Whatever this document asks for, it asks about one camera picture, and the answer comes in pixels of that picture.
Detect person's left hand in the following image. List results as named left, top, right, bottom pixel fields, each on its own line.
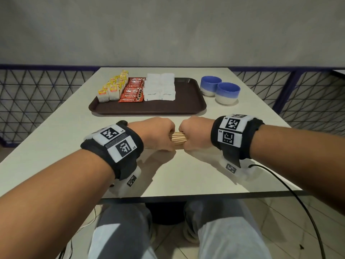
left=126, top=117, right=176, bottom=152

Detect person's right hand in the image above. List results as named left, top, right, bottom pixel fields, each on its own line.
left=178, top=116, right=216, bottom=151

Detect bundle of wooden stir sticks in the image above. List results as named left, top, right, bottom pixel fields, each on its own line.
left=168, top=132, right=187, bottom=145

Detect brown plastic tray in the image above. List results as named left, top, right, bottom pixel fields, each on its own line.
left=89, top=77, right=207, bottom=115

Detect row of white sugar packets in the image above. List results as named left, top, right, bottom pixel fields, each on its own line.
left=144, top=73, right=161, bottom=102
left=159, top=73, right=176, bottom=101

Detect row of red coffee sachets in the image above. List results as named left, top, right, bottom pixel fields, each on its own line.
left=118, top=77, right=147, bottom=103

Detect row of white tea bags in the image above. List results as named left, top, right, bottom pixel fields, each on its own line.
left=97, top=74, right=120, bottom=103
left=109, top=70, right=129, bottom=101

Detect person's right forearm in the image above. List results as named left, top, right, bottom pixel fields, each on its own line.
left=249, top=124, right=345, bottom=211

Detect person's left forearm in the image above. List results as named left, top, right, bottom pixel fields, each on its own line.
left=0, top=149, right=116, bottom=259

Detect person's white shoe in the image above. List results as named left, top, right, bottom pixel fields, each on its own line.
left=183, top=222, right=201, bottom=245

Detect person's grey trousers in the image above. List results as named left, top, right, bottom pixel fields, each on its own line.
left=87, top=198, right=273, bottom=259

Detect blue and white bowl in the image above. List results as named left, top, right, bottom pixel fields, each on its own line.
left=215, top=82, right=241, bottom=105
left=200, top=76, right=222, bottom=97

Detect purple metal mesh railing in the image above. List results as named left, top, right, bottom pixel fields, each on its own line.
left=0, top=64, right=345, bottom=147

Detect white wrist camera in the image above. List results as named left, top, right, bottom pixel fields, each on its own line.
left=109, top=165, right=142, bottom=199
left=218, top=155, right=261, bottom=182

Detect white cable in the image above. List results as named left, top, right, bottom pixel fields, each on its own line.
left=78, top=205, right=98, bottom=234

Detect black cable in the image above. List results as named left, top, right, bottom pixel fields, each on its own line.
left=58, top=240, right=73, bottom=259

